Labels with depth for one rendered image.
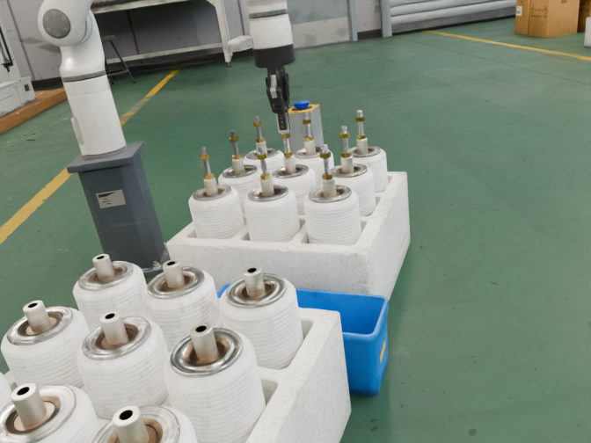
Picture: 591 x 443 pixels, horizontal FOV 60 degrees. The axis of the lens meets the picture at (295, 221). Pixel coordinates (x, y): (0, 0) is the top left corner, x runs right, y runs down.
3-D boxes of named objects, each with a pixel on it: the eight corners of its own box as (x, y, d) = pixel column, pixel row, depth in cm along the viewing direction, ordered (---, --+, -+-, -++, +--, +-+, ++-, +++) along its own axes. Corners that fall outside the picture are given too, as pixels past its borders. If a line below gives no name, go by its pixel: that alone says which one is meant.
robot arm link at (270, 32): (238, 47, 98) (232, 13, 96) (295, 40, 97) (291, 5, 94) (227, 54, 90) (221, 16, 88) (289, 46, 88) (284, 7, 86)
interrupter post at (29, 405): (16, 425, 47) (3, 398, 46) (36, 406, 49) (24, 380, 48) (34, 430, 46) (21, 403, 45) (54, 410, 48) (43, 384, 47)
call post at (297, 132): (300, 227, 138) (283, 113, 126) (309, 216, 144) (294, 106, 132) (324, 228, 136) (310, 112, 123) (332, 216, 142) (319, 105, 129)
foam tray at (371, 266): (186, 321, 104) (164, 243, 97) (263, 236, 137) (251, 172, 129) (374, 344, 89) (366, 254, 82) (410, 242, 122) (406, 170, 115)
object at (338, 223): (324, 269, 102) (313, 185, 94) (371, 272, 98) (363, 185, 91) (308, 295, 94) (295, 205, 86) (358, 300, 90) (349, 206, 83)
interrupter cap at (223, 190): (230, 199, 94) (230, 195, 94) (190, 205, 94) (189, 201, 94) (233, 185, 101) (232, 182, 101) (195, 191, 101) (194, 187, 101)
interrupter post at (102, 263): (94, 281, 71) (87, 261, 70) (106, 272, 73) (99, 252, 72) (108, 283, 70) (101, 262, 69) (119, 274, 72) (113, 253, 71)
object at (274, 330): (230, 423, 68) (202, 309, 60) (261, 374, 76) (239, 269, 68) (297, 438, 64) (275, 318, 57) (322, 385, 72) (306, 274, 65)
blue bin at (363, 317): (208, 375, 88) (193, 317, 83) (237, 336, 97) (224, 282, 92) (381, 403, 77) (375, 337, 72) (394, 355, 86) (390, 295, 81)
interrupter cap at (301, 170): (265, 175, 104) (264, 171, 104) (295, 164, 108) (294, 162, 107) (286, 182, 98) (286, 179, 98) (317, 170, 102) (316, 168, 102)
